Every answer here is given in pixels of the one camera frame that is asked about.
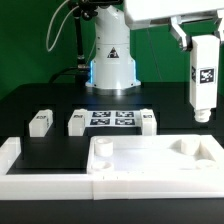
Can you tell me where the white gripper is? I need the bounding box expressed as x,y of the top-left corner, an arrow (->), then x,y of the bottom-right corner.
124,0 -> 224,51

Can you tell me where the white desk top tray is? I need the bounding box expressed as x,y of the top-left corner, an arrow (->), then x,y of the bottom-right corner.
87,134 -> 224,174

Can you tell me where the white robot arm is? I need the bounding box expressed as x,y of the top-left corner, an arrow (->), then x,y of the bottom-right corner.
83,0 -> 224,95

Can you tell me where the fiducial marker sheet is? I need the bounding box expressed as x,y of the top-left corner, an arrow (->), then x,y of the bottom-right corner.
85,110 -> 140,127

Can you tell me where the white U-shaped obstacle fence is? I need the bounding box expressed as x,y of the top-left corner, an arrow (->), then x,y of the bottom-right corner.
0,137 -> 224,200

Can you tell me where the white cable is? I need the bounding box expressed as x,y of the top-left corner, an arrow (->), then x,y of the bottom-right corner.
45,0 -> 78,53

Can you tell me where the black cable on table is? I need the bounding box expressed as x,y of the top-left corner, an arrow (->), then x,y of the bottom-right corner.
48,67 -> 88,84

